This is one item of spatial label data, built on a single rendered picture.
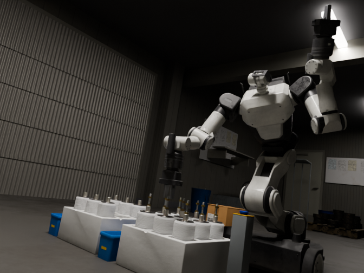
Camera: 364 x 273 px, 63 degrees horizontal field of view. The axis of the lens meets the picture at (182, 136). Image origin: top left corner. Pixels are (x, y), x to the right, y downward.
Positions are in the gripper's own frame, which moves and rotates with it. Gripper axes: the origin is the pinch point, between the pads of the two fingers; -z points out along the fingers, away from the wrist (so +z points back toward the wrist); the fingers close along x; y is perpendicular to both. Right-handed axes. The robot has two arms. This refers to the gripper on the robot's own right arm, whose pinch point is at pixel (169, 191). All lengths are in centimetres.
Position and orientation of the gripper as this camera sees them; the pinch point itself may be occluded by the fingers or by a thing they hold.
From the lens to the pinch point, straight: 139.1
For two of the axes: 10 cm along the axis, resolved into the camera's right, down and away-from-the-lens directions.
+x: 8.3, 0.2, -5.6
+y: 5.4, 2.3, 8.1
